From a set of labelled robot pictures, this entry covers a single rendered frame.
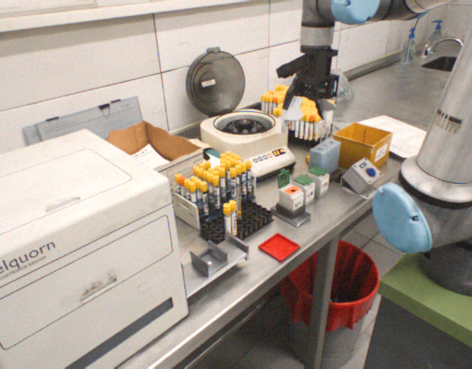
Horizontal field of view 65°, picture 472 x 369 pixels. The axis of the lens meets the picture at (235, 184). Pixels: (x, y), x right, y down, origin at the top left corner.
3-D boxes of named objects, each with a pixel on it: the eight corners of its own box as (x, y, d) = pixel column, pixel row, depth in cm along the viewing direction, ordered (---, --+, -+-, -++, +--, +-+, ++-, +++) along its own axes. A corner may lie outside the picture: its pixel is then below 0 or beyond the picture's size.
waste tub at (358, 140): (367, 176, 111) (373, 146, 105) (328, 162, 119) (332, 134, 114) (388, 161, 119) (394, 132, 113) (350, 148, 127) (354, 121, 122)
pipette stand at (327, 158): (323, 186, 107) (326, 155, 102) (303, 178, 111) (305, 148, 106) (341, 173, 113) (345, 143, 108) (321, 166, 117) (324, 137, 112)
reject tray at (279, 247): (280, 263, 80) (280, 260, 80) (257, 248, 85) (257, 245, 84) (300, 247, 84) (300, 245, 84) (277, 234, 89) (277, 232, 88)
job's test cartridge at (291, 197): (292, 217, 92) (293, 196, 89) (278, 210, 95) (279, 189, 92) (302, 211, 94) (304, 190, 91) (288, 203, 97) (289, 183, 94)
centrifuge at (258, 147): (244, 187, 107) (244, 149, 101) (194, 151, 128) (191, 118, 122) (305, 163, 119) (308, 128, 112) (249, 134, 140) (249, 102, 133)
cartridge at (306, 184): (304, 207, 98) (306, 185, 95) (290, 200, 101) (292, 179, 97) (314, 201, 100) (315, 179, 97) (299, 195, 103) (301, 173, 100)
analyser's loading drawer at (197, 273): (169, 315, 67) (165, 295, 64) (149, 296, 71) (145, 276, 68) (249, 259, 79) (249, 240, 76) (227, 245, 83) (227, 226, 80)
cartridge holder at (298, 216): (296, 228, 91) (297, 215, 89) (270, 212, 97) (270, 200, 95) (310, 218, 94) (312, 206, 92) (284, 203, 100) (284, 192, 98)
